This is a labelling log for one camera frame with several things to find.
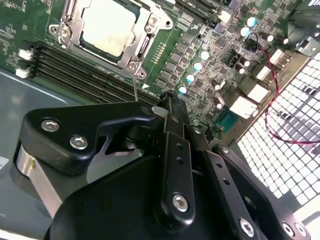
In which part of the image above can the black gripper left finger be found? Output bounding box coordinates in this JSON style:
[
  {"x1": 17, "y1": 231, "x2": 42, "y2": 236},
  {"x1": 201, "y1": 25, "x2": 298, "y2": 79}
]
[{"x1": 13, "y1": 92, "x2": 196, "y2": 227}]

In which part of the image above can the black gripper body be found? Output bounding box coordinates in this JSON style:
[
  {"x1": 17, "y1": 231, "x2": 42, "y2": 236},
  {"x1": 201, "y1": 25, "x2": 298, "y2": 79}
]
[{"x1": 43, "y1": 153, "x2": 235, "y2": 240}]

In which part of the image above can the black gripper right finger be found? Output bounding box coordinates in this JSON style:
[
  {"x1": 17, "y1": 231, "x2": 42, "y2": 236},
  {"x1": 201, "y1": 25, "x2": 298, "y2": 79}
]
[{"x1": 173, "y1": 96, "x2": 312, "y2": 240}]

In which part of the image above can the wire locking lever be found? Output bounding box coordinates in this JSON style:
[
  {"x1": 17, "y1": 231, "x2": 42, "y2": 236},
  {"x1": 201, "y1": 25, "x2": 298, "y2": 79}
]
[{"x1": 131, "y1": 74, "x2": 139, "y2": 103}]

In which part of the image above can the silver CPU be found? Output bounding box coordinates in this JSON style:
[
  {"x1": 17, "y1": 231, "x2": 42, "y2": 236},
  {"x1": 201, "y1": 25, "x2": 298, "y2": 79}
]
[{"x1": 80, "y1": 0, "x2": 141, "y2": 58}]

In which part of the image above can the metal socket cover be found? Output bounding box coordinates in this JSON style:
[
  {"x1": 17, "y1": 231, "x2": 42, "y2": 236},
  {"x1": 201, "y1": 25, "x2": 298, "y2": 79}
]
[{"x1": 59, "y1": 0, "x2": 167, "y2": 71}]

